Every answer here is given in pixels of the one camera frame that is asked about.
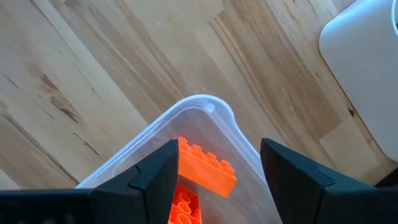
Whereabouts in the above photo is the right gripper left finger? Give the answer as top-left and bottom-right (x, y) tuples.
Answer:
(0, 138), (180, 224)

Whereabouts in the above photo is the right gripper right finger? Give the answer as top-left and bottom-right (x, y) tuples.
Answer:
(259, 138), (398, 224)

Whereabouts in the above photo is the orange toy brick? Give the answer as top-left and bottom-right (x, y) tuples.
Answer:
(177, 136), (238, 199)
(167, 182), (203, 224)

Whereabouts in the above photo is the clear plastic bin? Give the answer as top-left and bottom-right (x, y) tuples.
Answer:
(75, 94), (282, 224)

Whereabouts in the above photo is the white plastic bin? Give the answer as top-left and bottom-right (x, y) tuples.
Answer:
(318, 0), (398, 163)

